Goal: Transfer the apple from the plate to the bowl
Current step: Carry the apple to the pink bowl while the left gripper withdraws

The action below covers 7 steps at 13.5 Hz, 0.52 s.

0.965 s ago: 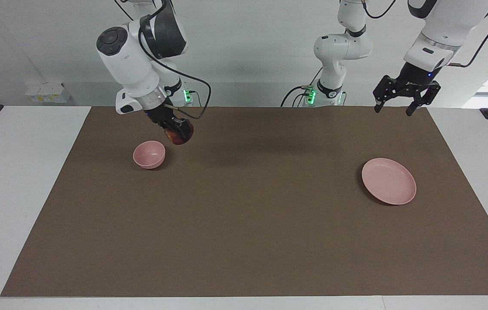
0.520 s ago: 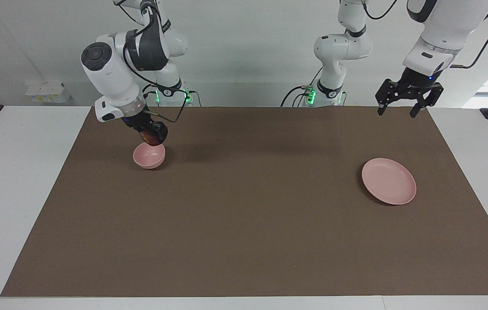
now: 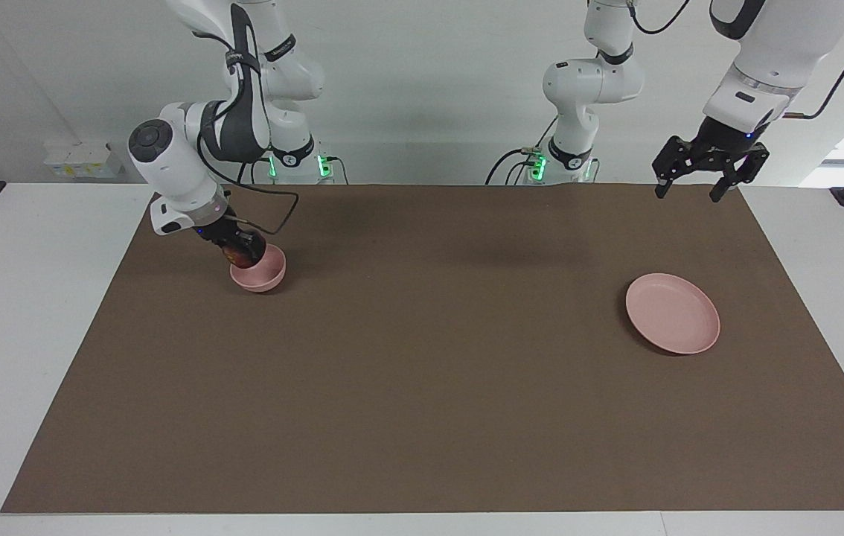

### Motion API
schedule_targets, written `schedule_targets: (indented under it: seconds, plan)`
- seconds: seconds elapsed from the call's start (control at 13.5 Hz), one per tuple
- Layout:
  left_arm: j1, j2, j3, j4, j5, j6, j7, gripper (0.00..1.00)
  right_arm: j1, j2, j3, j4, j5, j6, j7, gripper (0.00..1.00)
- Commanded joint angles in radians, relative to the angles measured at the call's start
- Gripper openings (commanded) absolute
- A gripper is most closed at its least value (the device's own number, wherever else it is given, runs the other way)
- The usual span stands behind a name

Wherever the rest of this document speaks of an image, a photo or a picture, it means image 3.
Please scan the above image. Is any pink bowl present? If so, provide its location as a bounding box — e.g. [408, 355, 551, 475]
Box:
[229, 246, 287, 293]

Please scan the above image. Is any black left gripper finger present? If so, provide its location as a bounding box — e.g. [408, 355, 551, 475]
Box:
[709, 144, 771, 204]
[652, 135, 695, 200]

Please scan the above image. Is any brown table mat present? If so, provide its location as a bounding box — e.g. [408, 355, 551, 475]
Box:
[1, 183, 844, 514]

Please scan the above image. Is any white power socket box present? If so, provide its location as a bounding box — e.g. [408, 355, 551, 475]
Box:
[42, 141, 125, 180]

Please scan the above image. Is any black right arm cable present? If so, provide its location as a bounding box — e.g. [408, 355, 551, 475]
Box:
[195, 28, 301, 237]

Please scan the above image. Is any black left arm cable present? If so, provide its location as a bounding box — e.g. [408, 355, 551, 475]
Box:
[781, 0, 844, 121]

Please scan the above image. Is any black base cable bundle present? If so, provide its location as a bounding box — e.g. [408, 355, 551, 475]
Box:
[235, 144, 275, 185]
[485, 115, 558, 185]

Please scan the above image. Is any pink plate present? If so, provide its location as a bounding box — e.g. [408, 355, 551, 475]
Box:
[625, 273, 721, 355]

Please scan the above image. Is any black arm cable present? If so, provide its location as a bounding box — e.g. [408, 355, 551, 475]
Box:
[781, 0, 844, 121]
[195, 28, 301, 237]

